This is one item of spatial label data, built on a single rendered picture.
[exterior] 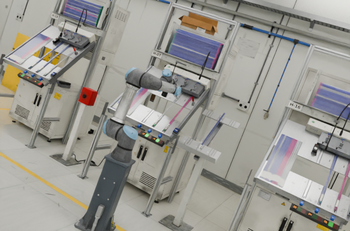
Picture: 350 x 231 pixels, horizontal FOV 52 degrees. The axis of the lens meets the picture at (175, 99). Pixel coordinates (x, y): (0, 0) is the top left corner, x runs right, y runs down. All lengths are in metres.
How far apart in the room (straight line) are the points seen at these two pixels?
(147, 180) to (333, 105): 1.82
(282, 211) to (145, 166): 1.31
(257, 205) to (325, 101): 1.05
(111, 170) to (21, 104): 2.16
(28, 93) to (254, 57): 2.87
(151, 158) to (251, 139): 1.78
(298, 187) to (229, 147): 2.14
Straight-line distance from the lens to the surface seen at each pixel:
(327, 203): 2.91
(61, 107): 4.09
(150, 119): 3.20
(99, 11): 4.13
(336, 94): 3.24
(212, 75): 3.44
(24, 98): 4.45
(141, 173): 3.55
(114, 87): 5.65
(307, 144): 3.17
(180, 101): 3.34
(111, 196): 2.61
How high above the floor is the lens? 1.32
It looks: 6 degrees down
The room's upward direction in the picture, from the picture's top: 21 degrees clockwise
